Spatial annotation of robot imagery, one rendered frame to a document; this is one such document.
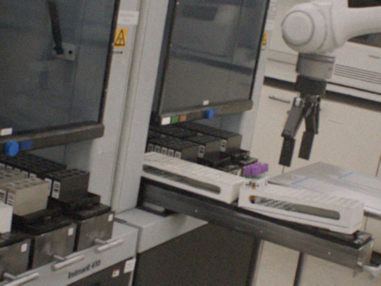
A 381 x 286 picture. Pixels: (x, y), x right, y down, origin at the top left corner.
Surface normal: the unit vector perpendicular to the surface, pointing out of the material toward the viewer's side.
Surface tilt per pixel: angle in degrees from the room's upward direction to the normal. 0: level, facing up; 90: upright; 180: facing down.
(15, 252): 90
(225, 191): 90
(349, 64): 90
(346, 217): 90
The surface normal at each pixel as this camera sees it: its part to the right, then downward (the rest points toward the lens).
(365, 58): -0.50, 0.11
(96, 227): 0.87, 0.24
